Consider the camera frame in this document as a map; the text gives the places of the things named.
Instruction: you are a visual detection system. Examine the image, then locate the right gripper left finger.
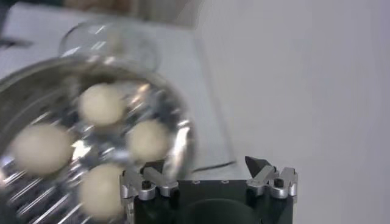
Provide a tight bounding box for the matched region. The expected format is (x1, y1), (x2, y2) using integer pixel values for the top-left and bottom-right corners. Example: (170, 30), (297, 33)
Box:
(119, 161), (180, 224)

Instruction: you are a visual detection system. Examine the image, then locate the perforated steel steamer basket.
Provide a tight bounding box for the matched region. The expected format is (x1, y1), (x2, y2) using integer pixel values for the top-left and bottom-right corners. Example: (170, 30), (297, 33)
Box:
(0, 56), (197, 224)

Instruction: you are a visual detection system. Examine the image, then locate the person's bare hand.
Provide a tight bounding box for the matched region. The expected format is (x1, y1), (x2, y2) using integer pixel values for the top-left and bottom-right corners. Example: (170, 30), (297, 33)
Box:
(62, 0), (135, 15)

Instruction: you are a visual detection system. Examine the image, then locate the white steamed baozi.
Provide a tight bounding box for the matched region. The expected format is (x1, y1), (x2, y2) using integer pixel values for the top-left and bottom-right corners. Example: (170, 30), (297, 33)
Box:
(77, 164), (127, 222)
(126, 119), (171, 162)
(10, 123), (76, 177)
(77, 82), (127, 127)

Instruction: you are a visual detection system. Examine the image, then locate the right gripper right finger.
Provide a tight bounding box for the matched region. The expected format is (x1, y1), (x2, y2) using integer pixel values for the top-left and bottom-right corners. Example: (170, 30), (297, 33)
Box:
(244, 155), (299, 200)

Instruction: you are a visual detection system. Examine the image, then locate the round glass pot lid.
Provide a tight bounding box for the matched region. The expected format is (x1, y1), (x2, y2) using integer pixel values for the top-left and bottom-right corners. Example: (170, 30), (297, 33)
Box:
(57, 19), (162, 74)

